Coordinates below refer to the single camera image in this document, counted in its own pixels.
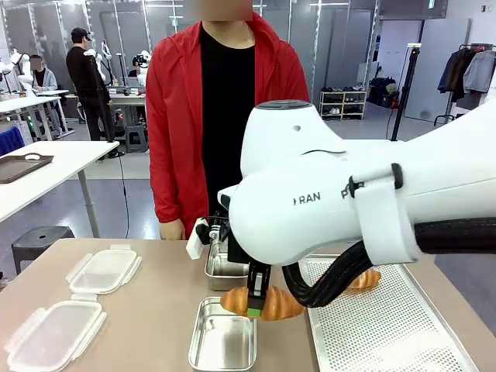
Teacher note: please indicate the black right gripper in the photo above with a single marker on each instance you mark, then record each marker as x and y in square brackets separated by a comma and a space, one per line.
[237, 253]

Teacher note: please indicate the large golden croissant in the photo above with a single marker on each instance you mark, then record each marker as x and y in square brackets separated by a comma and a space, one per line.
[283, 306]

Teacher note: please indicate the small golden croissant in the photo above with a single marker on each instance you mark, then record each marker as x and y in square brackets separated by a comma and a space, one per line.
[368, 277]

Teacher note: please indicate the clear plastic clip lid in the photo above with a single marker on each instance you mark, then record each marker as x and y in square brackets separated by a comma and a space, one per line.
[54, 335]
[102, 271]

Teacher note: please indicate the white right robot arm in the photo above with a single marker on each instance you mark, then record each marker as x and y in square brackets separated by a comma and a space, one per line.
[310, 174]

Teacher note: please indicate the deep steel rectangular container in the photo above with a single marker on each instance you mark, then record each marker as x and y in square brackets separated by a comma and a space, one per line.
[222, 273]

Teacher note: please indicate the shallow steel rectangular container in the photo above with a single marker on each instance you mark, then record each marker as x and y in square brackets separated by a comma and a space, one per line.
[222, 341]

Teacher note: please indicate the person's right hand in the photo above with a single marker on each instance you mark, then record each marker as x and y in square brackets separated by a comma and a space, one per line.
[173, 230]

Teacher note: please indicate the perforated steel baking tray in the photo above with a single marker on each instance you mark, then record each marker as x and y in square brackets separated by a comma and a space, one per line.
[387, 333]

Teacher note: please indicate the person in red jacket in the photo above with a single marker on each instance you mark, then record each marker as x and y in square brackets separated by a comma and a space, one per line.
[174, 116]

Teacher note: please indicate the grey step stool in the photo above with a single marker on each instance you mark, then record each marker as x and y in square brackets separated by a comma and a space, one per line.
[136, 137]

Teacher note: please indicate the white shoe rack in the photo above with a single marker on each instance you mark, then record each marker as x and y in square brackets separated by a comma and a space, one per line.
[343, 102]

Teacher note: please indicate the black plastic stool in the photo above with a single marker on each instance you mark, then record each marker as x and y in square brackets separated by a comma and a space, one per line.
[42, 242]

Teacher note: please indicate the white side table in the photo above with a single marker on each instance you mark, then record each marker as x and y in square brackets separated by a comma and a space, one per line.
[69, 162]

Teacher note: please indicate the black tripod stand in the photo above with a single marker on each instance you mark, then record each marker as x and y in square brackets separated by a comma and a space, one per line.
[104, 108]

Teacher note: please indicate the brown serving tray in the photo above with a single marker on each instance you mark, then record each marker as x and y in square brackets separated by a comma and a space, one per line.
[23, 166]

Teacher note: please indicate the standing person in black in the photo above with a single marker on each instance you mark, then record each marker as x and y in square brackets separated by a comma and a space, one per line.
[87, 85]

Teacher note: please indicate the blue chair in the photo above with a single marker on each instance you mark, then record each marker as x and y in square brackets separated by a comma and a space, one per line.
[9, 140]

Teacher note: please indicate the white background desk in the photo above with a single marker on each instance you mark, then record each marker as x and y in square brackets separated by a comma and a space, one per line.
[27, 104]

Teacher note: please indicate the seated person in grey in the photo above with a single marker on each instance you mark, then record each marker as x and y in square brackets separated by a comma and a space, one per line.
[43, 83]

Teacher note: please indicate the clothes rack with jackets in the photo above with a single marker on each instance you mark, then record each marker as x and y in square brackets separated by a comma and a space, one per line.
[470, 73]

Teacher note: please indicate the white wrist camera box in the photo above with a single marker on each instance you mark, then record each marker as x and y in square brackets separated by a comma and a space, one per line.
[195, 244]

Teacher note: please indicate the black camera stand pole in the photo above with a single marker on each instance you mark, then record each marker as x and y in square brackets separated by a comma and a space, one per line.
[405, 85]

